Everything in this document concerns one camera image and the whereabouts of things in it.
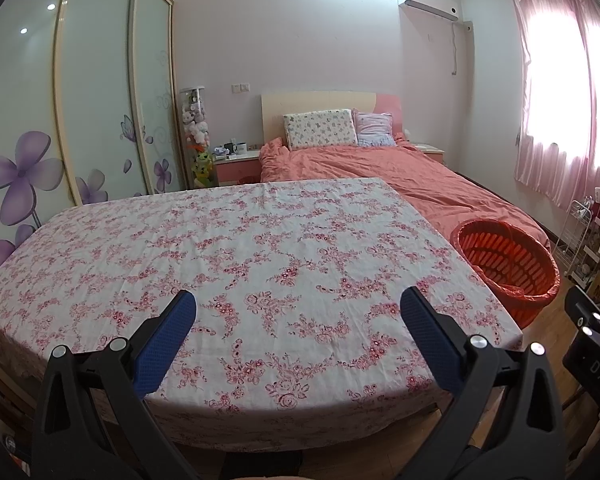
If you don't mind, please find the pink curtain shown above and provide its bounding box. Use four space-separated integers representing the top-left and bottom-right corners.
510 0 600 211

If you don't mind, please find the salmon bed cover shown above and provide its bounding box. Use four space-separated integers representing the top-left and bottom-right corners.
258 136 551 251

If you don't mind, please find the white air conditioner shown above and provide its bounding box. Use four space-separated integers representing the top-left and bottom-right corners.
399 0 473 26

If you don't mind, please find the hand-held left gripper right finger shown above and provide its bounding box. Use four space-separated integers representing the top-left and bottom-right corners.
399 286 568 480

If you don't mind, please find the floral print pillow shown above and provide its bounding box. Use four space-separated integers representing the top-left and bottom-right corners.
283 109 359 151

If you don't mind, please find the beige pink bed headboard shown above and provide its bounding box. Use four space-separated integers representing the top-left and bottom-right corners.
261 91 403 148

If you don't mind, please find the clear plush toy tube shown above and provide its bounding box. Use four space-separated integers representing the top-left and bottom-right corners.
179 87 213 191

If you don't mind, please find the pink white nightstand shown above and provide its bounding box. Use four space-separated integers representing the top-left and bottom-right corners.
212 149 262 186
415 143 446 166

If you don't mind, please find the red plastic basket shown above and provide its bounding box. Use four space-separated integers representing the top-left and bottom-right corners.
450 218 561 328

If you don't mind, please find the pink floral tablecloth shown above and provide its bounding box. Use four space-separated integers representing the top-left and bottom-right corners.
0 177 523 448

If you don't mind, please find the pink striped pillow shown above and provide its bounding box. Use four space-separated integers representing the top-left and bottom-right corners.
352 109 397 148

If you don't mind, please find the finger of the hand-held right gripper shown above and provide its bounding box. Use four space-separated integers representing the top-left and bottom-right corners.
564 285 600 356

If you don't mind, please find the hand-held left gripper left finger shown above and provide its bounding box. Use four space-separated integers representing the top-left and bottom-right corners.
30 289 199 480

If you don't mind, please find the white wire rack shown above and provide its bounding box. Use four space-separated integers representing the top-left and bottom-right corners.
552 200 600 281

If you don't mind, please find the flower print sliding wardrobe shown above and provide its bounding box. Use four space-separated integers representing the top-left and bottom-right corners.
0 0 188 271

